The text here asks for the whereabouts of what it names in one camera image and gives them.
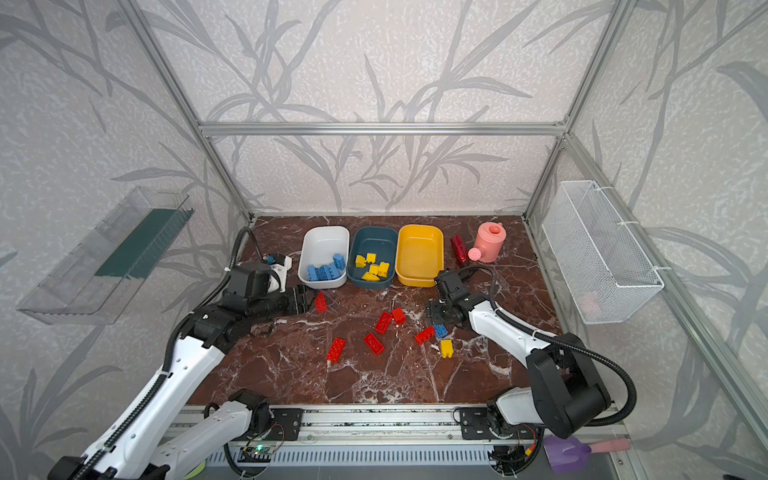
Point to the dark teal plastic bin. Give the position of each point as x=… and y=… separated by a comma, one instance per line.
x=373, y=239

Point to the long red lego brick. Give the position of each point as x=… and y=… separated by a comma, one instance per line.
x=336, y=350

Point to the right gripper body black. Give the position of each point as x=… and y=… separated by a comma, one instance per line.
x=444, y=312

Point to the small yellow lego brick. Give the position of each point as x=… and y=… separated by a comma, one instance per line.
x=383, y=269

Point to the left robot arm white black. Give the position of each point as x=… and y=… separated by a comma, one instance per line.
x=250, y=293

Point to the small red lego brick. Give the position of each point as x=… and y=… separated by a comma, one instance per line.
x=399, y=316

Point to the white wire mesh basket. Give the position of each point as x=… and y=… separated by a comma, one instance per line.
x=607, y=272

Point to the large blue lego brick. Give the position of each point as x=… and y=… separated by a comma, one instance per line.
x=322, y=273
x=440, y=331

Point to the pink toy watering can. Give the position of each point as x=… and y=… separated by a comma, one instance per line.
x=488, y=243

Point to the clear plastic wall shelf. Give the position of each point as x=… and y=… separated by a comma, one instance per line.
x=95, y=282

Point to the white plastic bin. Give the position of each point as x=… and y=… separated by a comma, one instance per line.
x=320, y=245

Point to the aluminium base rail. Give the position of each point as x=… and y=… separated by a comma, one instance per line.
x=316, y=435

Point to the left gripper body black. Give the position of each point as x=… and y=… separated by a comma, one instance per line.
x=298, y=300

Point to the blue 2x4 lego brick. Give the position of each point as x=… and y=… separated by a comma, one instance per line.
x=313, y=273

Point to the red and black hand tool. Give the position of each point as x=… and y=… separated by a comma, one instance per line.
x=461, y=253

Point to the yellow plastic bin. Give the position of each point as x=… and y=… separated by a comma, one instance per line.
x=419, y=255

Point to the purple toy shovel pink handle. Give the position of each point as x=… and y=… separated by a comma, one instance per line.
x=569, y=455

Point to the yellow long lego brick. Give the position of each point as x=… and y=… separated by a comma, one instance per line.
x=369, y=276

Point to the green toy spade wooden handle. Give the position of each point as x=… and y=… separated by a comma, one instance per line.
x=197, y=470

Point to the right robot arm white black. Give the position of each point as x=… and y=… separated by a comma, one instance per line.
x=570, y=385

